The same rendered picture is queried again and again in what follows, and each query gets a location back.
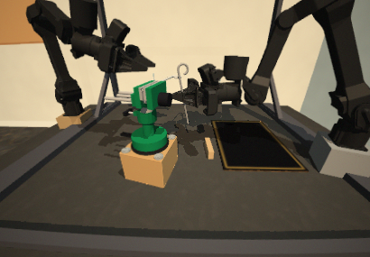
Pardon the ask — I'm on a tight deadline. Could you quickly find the silver bolt head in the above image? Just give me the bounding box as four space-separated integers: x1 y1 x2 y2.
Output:
154 153 163 161
121 147 131 153
168 134 176 140

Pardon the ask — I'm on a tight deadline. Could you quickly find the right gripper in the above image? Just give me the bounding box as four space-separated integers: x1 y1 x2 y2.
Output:
90 36 156 74

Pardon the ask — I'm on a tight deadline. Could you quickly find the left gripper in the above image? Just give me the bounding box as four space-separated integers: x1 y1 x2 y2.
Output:
171 78 227 116

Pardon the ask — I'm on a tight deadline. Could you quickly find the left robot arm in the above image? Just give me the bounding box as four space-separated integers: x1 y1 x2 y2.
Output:
198 0 370 151

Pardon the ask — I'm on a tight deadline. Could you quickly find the black rubber ring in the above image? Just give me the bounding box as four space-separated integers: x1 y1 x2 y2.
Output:
131 137 169 156

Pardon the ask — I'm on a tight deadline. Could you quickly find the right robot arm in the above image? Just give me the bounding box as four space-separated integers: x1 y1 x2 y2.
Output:
26 0 131 116

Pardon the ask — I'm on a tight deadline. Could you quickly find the black mat with tan border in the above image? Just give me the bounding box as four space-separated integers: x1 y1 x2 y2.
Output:
211 120 309 172

